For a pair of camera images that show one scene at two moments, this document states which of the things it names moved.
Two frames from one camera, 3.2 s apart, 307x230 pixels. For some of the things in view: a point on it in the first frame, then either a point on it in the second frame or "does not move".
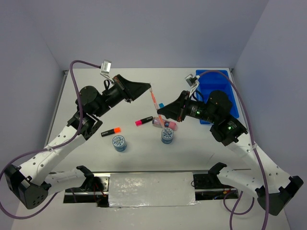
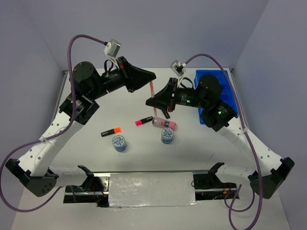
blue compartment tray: [210, 81] does not move
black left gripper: [133, 89] -> [133, 77]
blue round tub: [167, 134] does not move
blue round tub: [119, 143] does not move
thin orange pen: [157, 107] -> [152, 95]
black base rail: [208, 186] does not move
